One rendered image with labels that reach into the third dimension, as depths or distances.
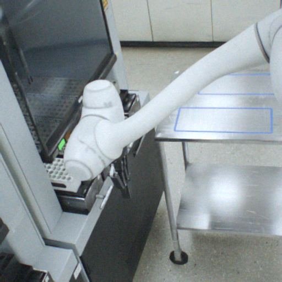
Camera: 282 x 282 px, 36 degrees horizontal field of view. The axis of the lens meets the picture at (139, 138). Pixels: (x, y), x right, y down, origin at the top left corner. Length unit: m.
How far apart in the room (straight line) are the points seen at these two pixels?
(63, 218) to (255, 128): 0.73
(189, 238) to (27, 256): 1.10
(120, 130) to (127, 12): 2.76
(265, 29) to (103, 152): 0.46
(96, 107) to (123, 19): 2.66
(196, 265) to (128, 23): 2.26
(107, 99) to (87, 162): 0.20
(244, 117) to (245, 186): 0.56
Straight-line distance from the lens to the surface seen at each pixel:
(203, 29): 3.62
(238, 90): 1.76
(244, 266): 2.17
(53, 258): 1.41
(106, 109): 1.14
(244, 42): 1.00
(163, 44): 3.83
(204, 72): 1.03
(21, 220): 1.29
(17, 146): 1.23
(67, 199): 1.47
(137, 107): 1.82
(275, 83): 0.82
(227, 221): 1.97
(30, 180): 1.30
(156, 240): 2.28
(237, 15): 3.52
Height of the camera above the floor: 1.82
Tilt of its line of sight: 40 degrees down
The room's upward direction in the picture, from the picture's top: 11 degrees counter-clockwise
